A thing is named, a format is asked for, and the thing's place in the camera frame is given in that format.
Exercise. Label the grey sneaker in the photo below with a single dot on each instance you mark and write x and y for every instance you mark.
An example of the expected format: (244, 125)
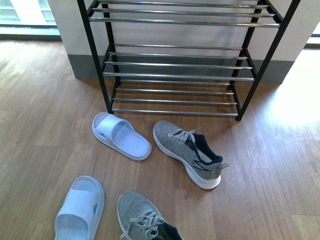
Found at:
(202, 165)
(139, 219)

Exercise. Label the grey sneaker front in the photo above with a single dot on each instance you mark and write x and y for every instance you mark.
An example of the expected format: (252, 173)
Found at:
(139, 219)

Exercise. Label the white slipper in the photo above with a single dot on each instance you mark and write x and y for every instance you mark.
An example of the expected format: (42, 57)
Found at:
(119, 135)
(81, 212)

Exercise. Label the black metal shoe rack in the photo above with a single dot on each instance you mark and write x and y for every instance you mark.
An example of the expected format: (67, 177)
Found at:
(182, 57)

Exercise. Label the window with dark frame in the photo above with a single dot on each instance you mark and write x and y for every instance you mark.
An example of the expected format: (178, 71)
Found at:
(28, 20)

